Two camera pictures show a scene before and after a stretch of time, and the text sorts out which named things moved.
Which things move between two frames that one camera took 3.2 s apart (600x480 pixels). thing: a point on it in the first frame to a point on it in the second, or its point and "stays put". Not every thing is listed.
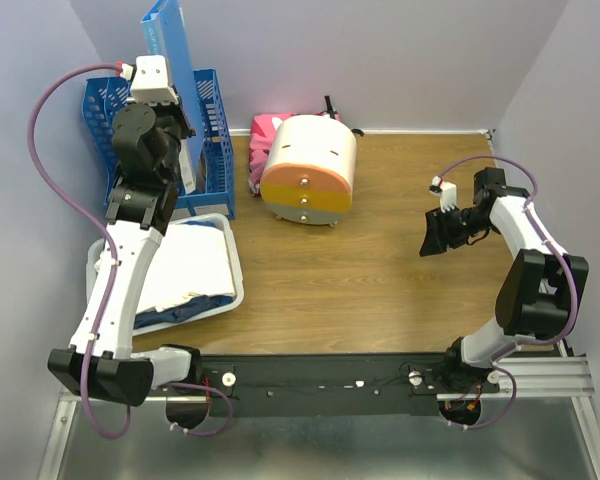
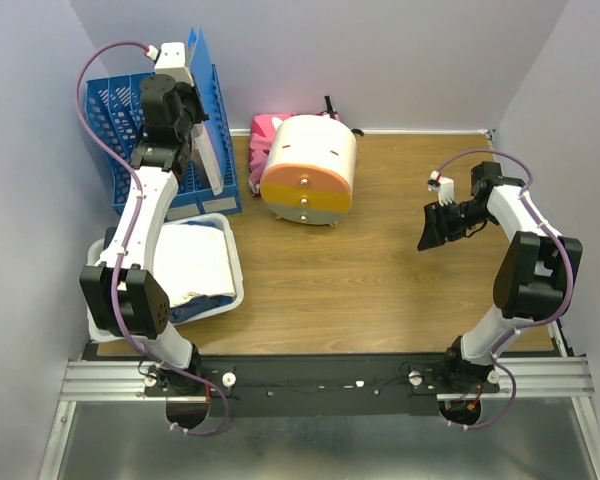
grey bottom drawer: x=307 y=216 stays put
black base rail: x=318 y=385 stays put
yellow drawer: x=306 y=197 stays put
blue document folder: x=162 y=36 to x=203 y=72
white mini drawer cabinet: x=310 y=168 stays put
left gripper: x=177 y=111 to x=191 y=91
